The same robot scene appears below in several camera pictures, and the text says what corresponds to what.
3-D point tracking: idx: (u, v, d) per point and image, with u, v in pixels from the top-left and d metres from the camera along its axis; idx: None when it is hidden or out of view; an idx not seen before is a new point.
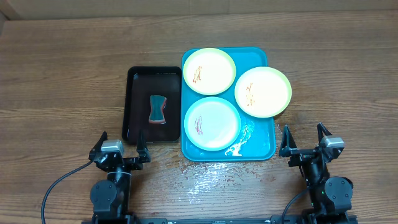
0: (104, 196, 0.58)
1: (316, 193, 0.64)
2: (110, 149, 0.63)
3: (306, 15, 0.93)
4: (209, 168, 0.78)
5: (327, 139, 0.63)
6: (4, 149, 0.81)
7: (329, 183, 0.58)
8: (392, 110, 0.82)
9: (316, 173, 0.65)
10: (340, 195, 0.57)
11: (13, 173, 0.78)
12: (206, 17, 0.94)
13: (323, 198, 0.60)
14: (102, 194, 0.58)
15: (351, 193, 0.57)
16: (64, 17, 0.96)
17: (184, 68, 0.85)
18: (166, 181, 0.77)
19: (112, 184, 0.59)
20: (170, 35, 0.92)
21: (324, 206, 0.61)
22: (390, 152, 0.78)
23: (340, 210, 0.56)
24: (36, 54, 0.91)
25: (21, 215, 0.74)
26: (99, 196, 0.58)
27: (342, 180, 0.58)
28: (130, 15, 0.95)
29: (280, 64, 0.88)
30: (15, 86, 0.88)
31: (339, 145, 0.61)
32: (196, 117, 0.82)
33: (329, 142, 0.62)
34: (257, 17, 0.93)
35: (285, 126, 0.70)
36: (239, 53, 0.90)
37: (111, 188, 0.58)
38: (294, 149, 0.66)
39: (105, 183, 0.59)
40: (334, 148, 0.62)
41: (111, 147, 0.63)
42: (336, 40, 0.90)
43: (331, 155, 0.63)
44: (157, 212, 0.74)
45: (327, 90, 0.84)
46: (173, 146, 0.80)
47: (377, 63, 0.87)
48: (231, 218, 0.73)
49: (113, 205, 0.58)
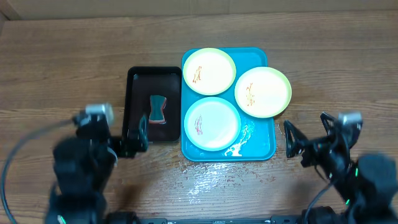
0: (66, 171, 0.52)
1: (349, 182, 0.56)
2: (96, 109, 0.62)
3: (306, 15, 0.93)
4: (209, 168, 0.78)
5: (344, 117, 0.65)
6: (4, 149, 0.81)
7: (364, 161, 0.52)
8: (392, 110, 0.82)
9: (340, 163, 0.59)
10: (386, 181, 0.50)
11: (13, 174, 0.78)
12: (206, 17, 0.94)
13: (360, 183, 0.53)
14: (64, 167, 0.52)
15: (395, 173, 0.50)
16: (64, 17, 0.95)
17: (184, 68, 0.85)
18: (166, 181, 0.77)
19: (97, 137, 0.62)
20: (170, 35, 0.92)
21: (361, 196, 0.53)
22: (390, 152, 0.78)
23: (382, 193, 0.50)
24: (36, 54, 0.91)
25: (21, 215, 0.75)
26: (61, 168, 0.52)
27: (381, 157, 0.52)
28: (130, 15, 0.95)
29: (280, 64, 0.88)
30: (15, 86, 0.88)
31: (356, 119, 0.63)
32: (196, 117, 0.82)
33: (346, 118, 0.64)
34: (257, 17, 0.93)
35: (287, 121, 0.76)
36: (239, 53, 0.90)
37: (78, 162, 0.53)
38: (304, 140, 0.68)
39: (74, 150, 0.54)
40: (352, 125, 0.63)
41: (97, 107, 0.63)
42: (336, 40, 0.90)
43: (351, 134, 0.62)
44: (157, 212, 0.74)
45: (327, 90, 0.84)
46: (173, 146, 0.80)
47: (377, 63, 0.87)
48: (231, 218, 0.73)
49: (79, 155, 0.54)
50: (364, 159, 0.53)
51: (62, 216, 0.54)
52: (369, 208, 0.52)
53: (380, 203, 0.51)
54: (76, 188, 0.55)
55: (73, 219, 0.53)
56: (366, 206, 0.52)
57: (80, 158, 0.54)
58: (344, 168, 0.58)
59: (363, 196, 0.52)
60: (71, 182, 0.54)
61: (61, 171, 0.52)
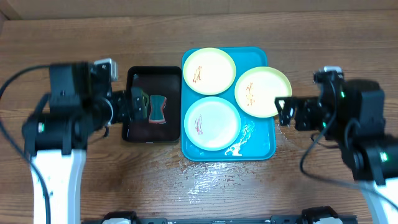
0: (63, 74, 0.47)
1: (339, 116, 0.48)
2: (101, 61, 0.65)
3: (306, 15, 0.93)
4: (209, 168, 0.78)
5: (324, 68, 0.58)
6: (4, 149, 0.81)
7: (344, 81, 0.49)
8: (392, 110, 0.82)
9: (326, 110, 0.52)
10: (375, 101, 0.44)
11: (13, 173, 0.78)
12: (206, 17, 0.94)
13: (348, 101, 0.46)
14: (64, 73, 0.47)
15: (377, 86, 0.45)
16: (64, 17, 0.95)
17: (184, 68, 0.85)
18: (166, 181, 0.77)
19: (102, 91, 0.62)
20: (170, 35, 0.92)
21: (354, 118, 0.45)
22: None
23: (371, 102, 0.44)
24: (37, 54, 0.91)
25: (21, 215, 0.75)
26: (58, 73, 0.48)
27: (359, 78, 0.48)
28: (130, 15, 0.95)
29: (280, 64, 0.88)
30: (15, 86, 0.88)
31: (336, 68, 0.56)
32: (196, 117, 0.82)
33: (324, 67, 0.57)
34: (257, 17, 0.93)
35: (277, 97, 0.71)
36: (239, 52, 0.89)
37: (78, 71, 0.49)
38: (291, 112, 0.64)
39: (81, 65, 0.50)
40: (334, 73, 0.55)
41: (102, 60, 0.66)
42: (336, 40, 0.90)
43: (333, 74, 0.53)
44: (157, 212, 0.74)
45: None
46: (173, 146, 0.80)
47: (377, 63, 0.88)
48: (231, 218, 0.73)
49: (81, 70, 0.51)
50: (354, 84, 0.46)
51: (43, 122, 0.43)
52: (364, 127, 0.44)
53: (372, 120, 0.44)
54: (64, 100, 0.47)
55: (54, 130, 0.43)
56: (362, 127, 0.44)
57: (81, 68, 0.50)
58: (330, 117, 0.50)
59: (355, 116, 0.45)
60: (64, 85, 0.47)
61: (56, 72, 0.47)
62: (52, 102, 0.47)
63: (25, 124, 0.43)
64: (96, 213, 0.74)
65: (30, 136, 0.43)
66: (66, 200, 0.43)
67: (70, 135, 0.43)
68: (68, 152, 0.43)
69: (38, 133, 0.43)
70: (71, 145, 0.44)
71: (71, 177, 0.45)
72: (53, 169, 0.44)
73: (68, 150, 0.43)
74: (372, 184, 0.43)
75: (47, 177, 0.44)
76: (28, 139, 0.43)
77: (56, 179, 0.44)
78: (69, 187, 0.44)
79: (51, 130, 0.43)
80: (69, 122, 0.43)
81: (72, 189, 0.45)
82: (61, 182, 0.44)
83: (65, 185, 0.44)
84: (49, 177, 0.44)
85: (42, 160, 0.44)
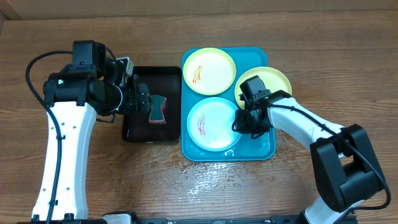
0: (84, 50, 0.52)
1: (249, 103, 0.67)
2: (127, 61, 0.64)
3: (306, 15, 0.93)
4: (209, 168, 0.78)
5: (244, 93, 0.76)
6: (4, 149, 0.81)
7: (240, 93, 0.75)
8: (392, 110, 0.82)
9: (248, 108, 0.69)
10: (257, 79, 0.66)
11: (13, 173, 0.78)
12: (206, 17, 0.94)
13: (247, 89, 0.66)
14: (84, 50, 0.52)
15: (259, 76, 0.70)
16: (64, 17, 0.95)
17: (185, 68, 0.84)
18: (166, 181, 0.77)
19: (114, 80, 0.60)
20: (170, 35, 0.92)
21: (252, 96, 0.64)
22: (390, 152, 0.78)
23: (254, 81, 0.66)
24: (37, 54, 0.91)
25: (21, 215, 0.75)
26: (78, 50, 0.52)
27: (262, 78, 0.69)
28: (130, 15, 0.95)
29: (280, 64, 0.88)
30: (15, 86, 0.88)
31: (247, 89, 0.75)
32: (195, 117, 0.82)
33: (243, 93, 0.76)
34: (257, 17, 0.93)
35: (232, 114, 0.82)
36: (239, 52, 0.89)
37: (96, 48, 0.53)
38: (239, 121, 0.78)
39: (97, 45, 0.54)
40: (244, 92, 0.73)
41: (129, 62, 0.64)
42: (336, 40, 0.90)
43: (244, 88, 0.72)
44: (157, 212, 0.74)
45: (327, 89, 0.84)
46: (173, 147, 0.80)
47: (377, 63, 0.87)
48: (231, 218, 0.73)
49: (99, 48, 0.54)
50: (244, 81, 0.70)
51: (63, 79, 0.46)
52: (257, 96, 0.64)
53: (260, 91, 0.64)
54: (82, 68, 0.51)
55: (70, 86, 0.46)
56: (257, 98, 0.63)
57: (101, 48, 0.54)
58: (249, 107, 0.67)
59: (252, 94, 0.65)
60: (84, 58, 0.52)
61: (78, 49, 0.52)
62: (72, 70, 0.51)
63: (46, 82, 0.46)
64: (96, 213, 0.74)
65: (51, 91, 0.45)
66: (78, 142, 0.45)
67: (86, 89, 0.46)
68: (81, 106, 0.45)
69: (57, 86, 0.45)
70: (86, 98, 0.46)
71: (83, 126, 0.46)
72: (68, 116, 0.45)
73: (83, 102, 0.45)
74: (272, 109, 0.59)
75: (61, 123, 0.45)
76: (48, 92, 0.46)
77: (69, 124, 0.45)
78: (81, 134, 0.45)
79: (69, 85, 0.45)
80: (86, 78, 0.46)
81: (83, 137, 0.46)
82: (72, 129, 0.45)
83: (77, 131, 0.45)
84: (63, 122, 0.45)
85: (57, 110, 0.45)
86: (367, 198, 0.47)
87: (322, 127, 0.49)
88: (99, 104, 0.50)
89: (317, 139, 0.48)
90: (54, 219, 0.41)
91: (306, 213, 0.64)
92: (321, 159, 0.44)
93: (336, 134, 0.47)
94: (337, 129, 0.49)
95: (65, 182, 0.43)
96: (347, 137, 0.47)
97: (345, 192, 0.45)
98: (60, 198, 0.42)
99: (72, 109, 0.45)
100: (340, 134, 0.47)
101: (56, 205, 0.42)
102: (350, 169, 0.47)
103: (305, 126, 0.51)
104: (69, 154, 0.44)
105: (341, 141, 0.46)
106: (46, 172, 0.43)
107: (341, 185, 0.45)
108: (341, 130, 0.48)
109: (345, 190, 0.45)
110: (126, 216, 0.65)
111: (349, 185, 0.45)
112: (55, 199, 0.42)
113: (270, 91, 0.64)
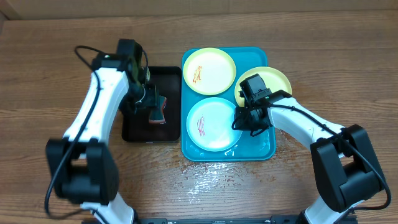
0: (126, 42, 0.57)
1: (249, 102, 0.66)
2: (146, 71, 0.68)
3: (306, 15, 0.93)
4: (209, 168, 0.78)
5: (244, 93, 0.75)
6: (4, 149, 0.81)
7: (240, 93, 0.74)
8: (392, 110, 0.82)
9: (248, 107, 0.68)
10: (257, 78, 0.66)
11: (13, 173, 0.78)
12: (206, 17, 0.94)
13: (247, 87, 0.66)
14: (129, 44, 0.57)
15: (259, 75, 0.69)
16: (64, 17, 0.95)
17: (185, 68, 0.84)
18: (166, 181, 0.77)
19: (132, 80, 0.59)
20: (170, 35, 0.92)
21: (252, 94, 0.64)
22: (390, 152, 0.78)
23: (253, 79, 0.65)
24: (36, 54, 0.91)
25: (21, 215, 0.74)
26: (122, 43, 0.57)
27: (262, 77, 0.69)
28: (130, 15, 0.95)
29: (280, 64, 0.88)
30: (15, 86, 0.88)
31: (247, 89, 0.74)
32: (196, 117, 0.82)
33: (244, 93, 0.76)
34: (257, 17, 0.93)
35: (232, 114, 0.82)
36: (239, 53, 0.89)
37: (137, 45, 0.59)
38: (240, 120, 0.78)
39: (137, 45, 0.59)
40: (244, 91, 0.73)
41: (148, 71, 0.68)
42: (336, 40, 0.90)
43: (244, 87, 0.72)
44: (157, 212, 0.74)
45: (327, 90, 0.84)
46: (173, 146, 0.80)
47: (377, 63, 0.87)
48: (231, 218, 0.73)
49: (137, 48, 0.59)
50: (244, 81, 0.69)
51: (109, 55, 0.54)
52: (257, 96, 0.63)
53: (260, 90, 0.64)
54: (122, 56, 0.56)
55: (113, 62, 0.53)
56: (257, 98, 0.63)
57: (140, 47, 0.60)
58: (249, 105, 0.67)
59: (252, 93, 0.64)
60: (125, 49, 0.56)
61: (122, 43, 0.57)
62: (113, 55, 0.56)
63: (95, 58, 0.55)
64: None
65: (98, 62, 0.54)
66: (112, 92, 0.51)
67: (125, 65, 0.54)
68: (120, 71, 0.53)
69: (104, 59, 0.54)
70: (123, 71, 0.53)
71: (119, 86, 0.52)
72: (109, 76, 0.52)
73: (122, 70, 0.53)
74: (271, 110, 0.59)
75: (102, 80, 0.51)
76: (96, 63, 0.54)
77: (108, 81, 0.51)
78: (116, 88, 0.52)
79: (114, 58, 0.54)
80: (126, 58, 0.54)
81: (116, 93, 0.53)
82: (111, 80, 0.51)
83: (114, 83, 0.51)
84: (104, 79, 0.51)
85: (101, 72, 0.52)
86: (367, 198, 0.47)
87: (322, 127, 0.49)
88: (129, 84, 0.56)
89: (318, 139, 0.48)
90: (81, 140, 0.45)
91: (306, 212, 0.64)
92: (321, 159, 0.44)
93: (336, 134, 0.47)
94: (337, 129, 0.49)
95: (97, 116, 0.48)
96: (348, 137, 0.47)
97: (345, 192, 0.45)
98: (90, 127, 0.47)
99: (112, 72, 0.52)
100: (340, 134, 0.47)
101: (85, 131, 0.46)
102: (350, 170, 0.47)
103: (305, 126, 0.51)
104: (104, 99, 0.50)
105: (341, 141, 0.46)
106: (83, 107, 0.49)
107: (341, 185, 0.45)
108: (341, 130, 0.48)
109: (345, 190, 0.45)
110: (130, 209, 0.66)
111: (349, 185, 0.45)
112: (86, 125, 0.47)
113: (270, 91, 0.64)
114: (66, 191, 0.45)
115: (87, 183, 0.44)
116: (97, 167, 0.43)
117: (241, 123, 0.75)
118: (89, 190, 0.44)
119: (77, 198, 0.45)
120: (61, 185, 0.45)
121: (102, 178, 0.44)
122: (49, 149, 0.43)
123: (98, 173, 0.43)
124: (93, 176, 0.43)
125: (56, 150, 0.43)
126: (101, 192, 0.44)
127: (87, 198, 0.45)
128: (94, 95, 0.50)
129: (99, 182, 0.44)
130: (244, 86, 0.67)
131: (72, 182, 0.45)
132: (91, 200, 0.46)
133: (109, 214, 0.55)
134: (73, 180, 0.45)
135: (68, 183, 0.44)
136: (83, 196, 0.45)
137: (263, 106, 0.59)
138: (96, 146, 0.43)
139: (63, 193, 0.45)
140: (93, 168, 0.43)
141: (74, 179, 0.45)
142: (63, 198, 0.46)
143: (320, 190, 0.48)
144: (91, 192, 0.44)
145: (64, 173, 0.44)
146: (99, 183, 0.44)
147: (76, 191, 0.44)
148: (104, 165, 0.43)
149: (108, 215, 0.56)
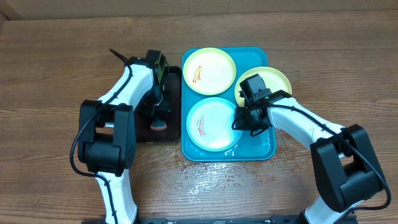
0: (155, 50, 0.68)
1: (249, 103, 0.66)
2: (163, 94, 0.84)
3: (306, 15, 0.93)
4: (209, 168, 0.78)
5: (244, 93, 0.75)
6: (4, 149, 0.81)
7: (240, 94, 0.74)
8: (392, 110, 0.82)
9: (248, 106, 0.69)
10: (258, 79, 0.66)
11: (13, 173, 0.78)
12: (206, 17, 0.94)
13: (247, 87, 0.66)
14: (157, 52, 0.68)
15: None
16: (64, 17, 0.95)
17: (185, 68, 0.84)
18: (166, 181, 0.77)
19: (149, 84, 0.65)
20: (170, 35, 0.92)
21: (252, 94, 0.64)
22: (390, 152, 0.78)
23: (252, 80, 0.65)
24: (36, 54, 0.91)
25: (21, 215, 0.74)
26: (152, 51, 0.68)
27: None
28: (130, 15, 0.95)
29: (280, 64, 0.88)
30: (15, 86, 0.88)
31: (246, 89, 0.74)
32: (197, 117, 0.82)
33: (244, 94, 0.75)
34: (257, 17, 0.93)
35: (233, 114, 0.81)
36: (239, 52, 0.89)
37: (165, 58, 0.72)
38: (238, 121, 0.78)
39: (163, 55, 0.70)
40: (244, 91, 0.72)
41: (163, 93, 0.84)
42: (336, 40, 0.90)
43: None
44: (157, 212, 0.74)
45: (327, 89, 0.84)
46: (173, 147, 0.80)
47: (377, 63, 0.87)
48: (231, 218, 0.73)
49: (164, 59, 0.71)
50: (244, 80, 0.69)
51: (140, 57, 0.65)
52: (258, 96, 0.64)
53: (260, 90, 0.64)
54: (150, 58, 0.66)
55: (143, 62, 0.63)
56: (256, 97, 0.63)
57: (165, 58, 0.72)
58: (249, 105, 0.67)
59: (252, 93, 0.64)
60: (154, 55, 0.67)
61: (152, 52, 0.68)
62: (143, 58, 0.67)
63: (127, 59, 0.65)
64: (96, 213, 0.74)
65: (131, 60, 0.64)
66: (140, 79, 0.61)
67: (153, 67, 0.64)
68: (148, 68, 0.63)
69: (137, 59, 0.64)
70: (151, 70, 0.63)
71: (147, 76, 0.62)
72: (140, 68, 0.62)
73: (150, 68, 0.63)
74: (268, 109, 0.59)
75: (134, 71, 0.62)
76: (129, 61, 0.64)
77: (138, 72, 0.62)
78: (144, 78, 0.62)
79: (144, 60, 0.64)
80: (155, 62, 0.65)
81: (143, 83, 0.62)
82: (141, 71, 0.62)
83: (143, 74, 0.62)
84: (135, 70, 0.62)
85: (135, 65, 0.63)
86: (368, 198, 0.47)
87: (322, 127, 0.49)
88: (153, 81, 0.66)
89: (317, 139, 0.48)
90: (112, 105, 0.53)
91: (306, 213, 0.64)
92: (321, 158, 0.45)
93: (336, 134, 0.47)
94: (337, 129, 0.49)
95: (127, 91, 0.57)
96: (347, 137, 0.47)
97: (345, 191, 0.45)
98: (120, 96, 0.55)
99: (142, 66, 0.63)
100: (340, 134, 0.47)
101: (115, 99, 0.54)
102: (350, 170, 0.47)
103: (305, 126, 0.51)
104: (134, 81, 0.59)
105: (341, 141, 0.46)
106: (116, 84, 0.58)
107: (341, 185, 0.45)
108: (341, 130, 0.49)
109: (345, 190, 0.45)
110: (134, 205, 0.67)
111: (349, 185, 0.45)
112: (117, 94, 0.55)
113: (270, 91, 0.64)
114: (89, 150, 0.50)
115: (109, 145, 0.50)
116: (122, 126, 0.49)
117: (240, 123, 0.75)
118: (110, 151, 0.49)
119: (96, 160, 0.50)
120: (86, 144, 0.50)
121: (124, 139, 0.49)
122: (83, 106, 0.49)
123: (122, 132, 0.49)
124: (117, 136, 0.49)
125: (88, 109, 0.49)
126: (119, 155, 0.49)
127: (107, 161, 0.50)
128: (126, 78, 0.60)
129: (120, 144, 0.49)
130: (244, 86, 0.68)
131: (96, 142, 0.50)
132: (107, 163, 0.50)
133: (117, 191, 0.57)
134: (96, 141, 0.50)
135: (91, 143, 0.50)
136: (102, 158, 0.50)
137: (263, 106, 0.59)
138: (124, 109, 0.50)
139: (85, 152, 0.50)
140: (119, 127, 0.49)
141: (97, 140, 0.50)
142: (83, 159, 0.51)
143: (319, 186, 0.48)
144: (111, 153, 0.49)
145: (91, 131, 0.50)
146: (120, 145, 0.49)
147: (97, 152, 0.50)
148: (128, 125, 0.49)
149: (115, 193, 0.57)
